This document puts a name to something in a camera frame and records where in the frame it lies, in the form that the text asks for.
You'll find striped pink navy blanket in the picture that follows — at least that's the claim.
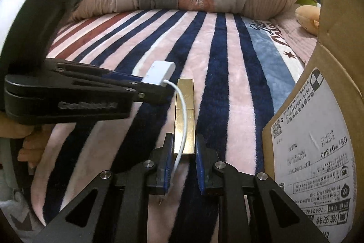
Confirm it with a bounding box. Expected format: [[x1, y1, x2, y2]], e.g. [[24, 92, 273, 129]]
[[31, 10, 303, 224]]

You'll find white adapter with cable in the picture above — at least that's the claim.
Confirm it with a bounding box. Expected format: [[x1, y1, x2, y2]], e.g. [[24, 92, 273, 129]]
[[141, 60, 188, 195]]

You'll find yellow plush toy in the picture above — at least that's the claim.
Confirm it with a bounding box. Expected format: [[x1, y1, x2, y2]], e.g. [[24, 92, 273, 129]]
[[295, 5, 320, 36]]

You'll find gold rectangular bar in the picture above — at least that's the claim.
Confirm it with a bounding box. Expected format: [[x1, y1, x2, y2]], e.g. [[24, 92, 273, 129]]
[[174, 79, 196, 155]]

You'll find person's left hand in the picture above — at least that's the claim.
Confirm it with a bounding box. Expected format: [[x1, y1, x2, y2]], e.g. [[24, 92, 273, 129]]
[[1, 112, 55, 169]]

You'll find cardboard box with labels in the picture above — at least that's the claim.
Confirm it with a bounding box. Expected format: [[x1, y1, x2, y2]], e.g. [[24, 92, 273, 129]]
[[262, 0, 363, 242]]

